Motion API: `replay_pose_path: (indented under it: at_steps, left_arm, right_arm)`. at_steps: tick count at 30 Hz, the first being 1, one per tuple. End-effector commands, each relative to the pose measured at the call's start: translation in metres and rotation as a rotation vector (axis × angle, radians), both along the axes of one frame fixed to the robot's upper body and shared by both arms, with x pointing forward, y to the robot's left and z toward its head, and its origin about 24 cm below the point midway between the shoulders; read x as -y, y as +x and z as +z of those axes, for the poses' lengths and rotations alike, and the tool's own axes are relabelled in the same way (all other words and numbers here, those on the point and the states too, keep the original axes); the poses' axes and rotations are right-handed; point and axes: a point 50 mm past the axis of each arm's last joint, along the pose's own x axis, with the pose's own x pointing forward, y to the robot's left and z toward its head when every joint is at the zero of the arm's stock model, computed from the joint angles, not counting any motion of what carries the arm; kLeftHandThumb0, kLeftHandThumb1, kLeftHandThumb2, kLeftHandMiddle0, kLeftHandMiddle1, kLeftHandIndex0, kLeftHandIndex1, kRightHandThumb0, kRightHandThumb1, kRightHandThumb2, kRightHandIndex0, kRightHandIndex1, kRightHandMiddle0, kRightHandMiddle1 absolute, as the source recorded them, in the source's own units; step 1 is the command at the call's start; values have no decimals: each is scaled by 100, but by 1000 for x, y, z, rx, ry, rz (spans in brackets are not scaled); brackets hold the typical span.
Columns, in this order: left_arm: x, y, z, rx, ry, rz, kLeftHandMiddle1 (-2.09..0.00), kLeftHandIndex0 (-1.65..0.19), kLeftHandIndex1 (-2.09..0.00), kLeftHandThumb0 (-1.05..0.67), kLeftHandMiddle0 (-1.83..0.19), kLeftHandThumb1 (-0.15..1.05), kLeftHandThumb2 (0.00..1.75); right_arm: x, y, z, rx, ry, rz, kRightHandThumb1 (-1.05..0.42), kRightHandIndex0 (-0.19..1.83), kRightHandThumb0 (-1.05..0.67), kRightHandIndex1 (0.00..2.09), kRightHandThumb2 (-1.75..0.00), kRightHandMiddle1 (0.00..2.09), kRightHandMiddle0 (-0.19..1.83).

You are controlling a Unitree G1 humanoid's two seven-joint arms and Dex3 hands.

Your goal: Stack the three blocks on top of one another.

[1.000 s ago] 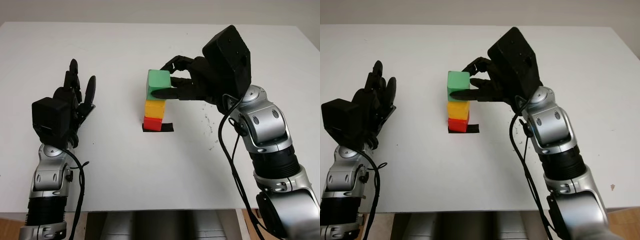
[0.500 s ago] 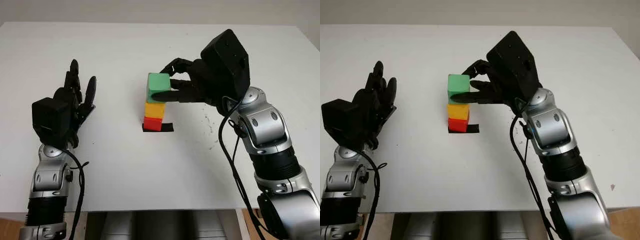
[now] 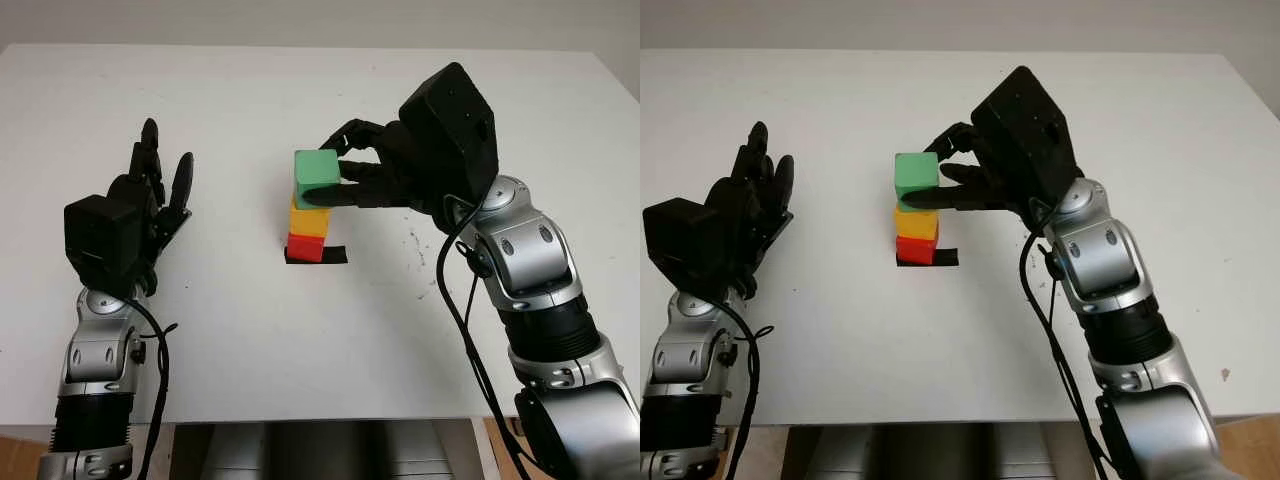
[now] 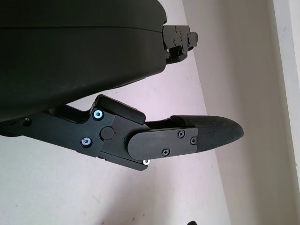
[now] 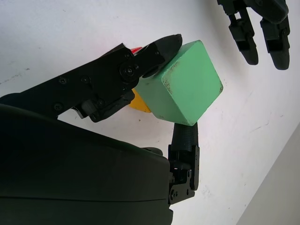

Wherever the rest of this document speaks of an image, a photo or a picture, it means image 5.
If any black three-fingered left hand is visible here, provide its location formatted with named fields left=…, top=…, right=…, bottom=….
left=217, top=0, right=291, bottom=70

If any black three-fingered right hand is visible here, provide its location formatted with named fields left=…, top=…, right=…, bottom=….
left=0, top=34, right=201, bottom=225

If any yellow cube block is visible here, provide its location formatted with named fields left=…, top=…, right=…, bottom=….
left=128, top=89, right=153, bottom=113

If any green cube block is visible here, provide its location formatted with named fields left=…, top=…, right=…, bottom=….
left=135, top=39, right=224, bottom=126

